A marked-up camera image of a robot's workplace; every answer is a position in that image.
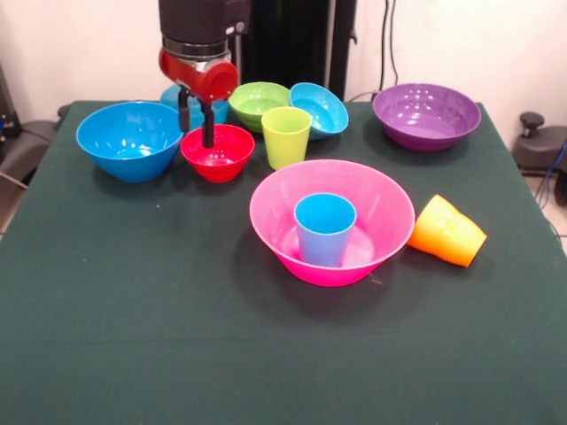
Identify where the small cyan bowl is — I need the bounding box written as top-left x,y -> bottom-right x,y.
289,82 -> 350,142

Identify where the black equipment case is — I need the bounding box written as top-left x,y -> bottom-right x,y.
0,64 -> 21,147

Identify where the large blue bowl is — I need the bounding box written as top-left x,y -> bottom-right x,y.
75,101 -> 185,184

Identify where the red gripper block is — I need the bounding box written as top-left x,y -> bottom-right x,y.
158,47 -> 240,150

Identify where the dark grey machine base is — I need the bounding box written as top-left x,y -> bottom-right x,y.
512,112 -> 567,178
0,119 -> 58,187

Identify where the large pink bowl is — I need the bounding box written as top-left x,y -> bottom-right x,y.
249,158 -> 416,288

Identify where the small green bowl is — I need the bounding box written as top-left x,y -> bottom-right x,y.
228,81 -> 292,134

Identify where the small red bowl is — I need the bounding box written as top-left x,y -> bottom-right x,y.
179,124 -> 256,184

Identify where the black pedestal column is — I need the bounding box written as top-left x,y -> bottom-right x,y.
229,0 -> 359,104

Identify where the large purple bowl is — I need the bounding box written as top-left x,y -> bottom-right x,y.
372,82 -> 483,153

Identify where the blue cup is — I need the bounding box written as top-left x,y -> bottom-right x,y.
294,192 -> 358,268

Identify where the small blue bowl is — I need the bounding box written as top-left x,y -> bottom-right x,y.
159,83 -> 230,132

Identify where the black wall cable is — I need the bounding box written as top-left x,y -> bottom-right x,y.
378,0 -> 400,99

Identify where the dark green tablecloth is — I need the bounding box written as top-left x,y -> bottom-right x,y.
0,99 -> 567,425

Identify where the green cup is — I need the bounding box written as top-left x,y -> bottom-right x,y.
260,105 -> 314,171

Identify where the orange cup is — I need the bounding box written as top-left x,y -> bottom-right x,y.
436,216 -> 488,268
407,194 -> 462,256

